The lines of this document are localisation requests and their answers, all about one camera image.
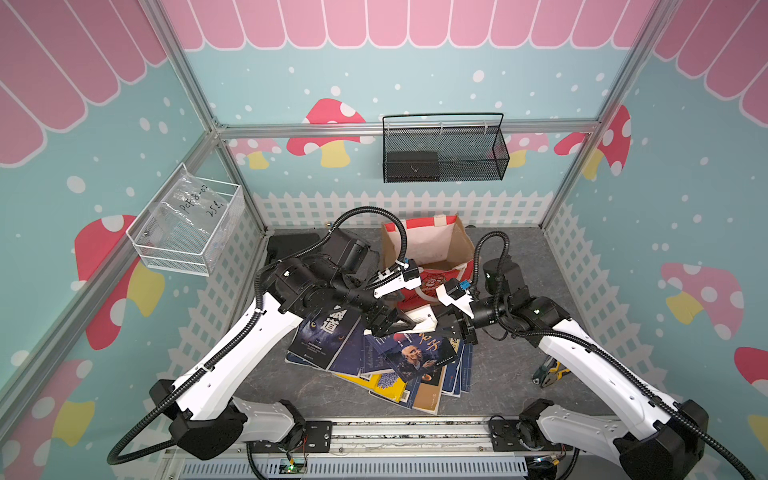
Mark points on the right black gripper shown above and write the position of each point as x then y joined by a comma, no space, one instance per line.
462,325

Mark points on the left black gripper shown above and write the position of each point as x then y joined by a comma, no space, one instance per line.
382,327

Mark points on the red canvas tote bag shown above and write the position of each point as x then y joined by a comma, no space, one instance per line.
442,250

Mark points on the black wolf cover book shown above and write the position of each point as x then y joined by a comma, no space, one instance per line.
319,339

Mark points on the dark blue barcode book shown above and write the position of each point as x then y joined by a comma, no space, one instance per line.
350,359

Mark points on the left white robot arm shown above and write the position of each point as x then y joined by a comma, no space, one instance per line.
198,411

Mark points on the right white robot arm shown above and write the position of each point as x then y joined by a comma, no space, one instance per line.
652,437

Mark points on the blue yellow-label book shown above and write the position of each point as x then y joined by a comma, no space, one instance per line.
459,372

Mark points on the yellow cartoon cover book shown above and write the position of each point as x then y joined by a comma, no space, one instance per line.
388,386

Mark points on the brown lamp cover book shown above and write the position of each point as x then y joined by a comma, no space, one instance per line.
434,385

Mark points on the blue back-cover book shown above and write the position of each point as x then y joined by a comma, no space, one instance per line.
291,358

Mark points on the yellow green pliers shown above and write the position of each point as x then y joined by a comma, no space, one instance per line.
549,372

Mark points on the black plastic tool case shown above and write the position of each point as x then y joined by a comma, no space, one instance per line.
281,246

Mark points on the black box in basket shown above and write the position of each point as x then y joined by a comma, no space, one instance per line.
411,166

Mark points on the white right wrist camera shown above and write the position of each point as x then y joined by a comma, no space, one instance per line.
454,295

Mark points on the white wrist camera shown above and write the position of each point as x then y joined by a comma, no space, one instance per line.
401,276
454,295

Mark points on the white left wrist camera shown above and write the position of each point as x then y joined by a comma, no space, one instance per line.
401,276

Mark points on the black wire mesh basket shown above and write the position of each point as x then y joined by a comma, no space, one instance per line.
470,146

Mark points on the clear plastic wall bin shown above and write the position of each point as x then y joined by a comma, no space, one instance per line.
188,223

